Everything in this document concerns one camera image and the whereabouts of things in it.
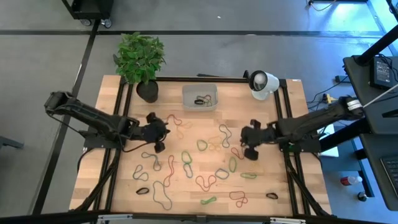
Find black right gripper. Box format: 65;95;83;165
240;119;277;161

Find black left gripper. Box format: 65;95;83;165
140;111;171;154

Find yellow rubber band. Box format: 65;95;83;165
248;159;266;174
177;120;194;140
207;135;223;152

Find long red rubber band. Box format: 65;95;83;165
163;154;175;188

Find blue rubber band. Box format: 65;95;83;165
215;168;230;180
182;163;194;179

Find long teal rubber band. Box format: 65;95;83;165
152;180;173;211

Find white plastic bin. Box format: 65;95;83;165
182;83;219;112

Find white cylindrical spotlight lamp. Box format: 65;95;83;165
248;70;280;101

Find green plant in black pot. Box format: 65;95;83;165
113;31;166;104

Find yellow plug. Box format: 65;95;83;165
322;93;337;105

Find red bottle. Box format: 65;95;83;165
340;175;363;187

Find black desk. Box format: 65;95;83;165
343;54;398;135
359;133;398;212

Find black horizontal bar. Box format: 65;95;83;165
0;210;398;224

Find black wheeled cart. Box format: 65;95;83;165
61;0;114;29

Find black keyboard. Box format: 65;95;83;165
380;155;398;200

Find black power adapter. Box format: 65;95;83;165
369;56;394;91

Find grey chair leg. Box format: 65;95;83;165
0;135;25;151

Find black diagonal pole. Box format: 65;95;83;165
354;24;398;67

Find white cable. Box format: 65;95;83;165
362;83;398;109

